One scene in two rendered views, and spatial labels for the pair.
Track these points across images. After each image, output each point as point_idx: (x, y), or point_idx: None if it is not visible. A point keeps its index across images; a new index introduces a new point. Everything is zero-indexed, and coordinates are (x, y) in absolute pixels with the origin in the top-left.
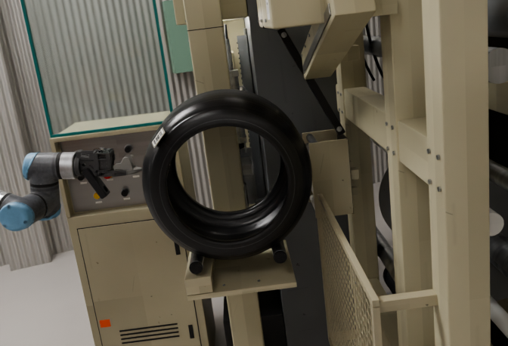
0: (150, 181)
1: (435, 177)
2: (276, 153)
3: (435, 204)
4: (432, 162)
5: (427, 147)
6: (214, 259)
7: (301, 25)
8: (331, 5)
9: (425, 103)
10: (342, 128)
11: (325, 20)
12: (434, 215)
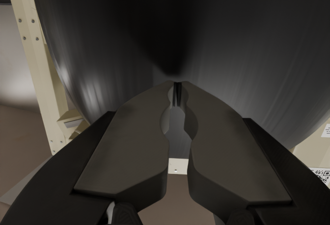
0: (47, 43)
1: (28, 25)
2: None
3: (24, 9)
4: (32, 33)
5: (41, 40)
6: None
7: (76, 128)
8: (62, 126)
9: (45, 63)
10: None
11: (78, 121)
12: (25, 0)
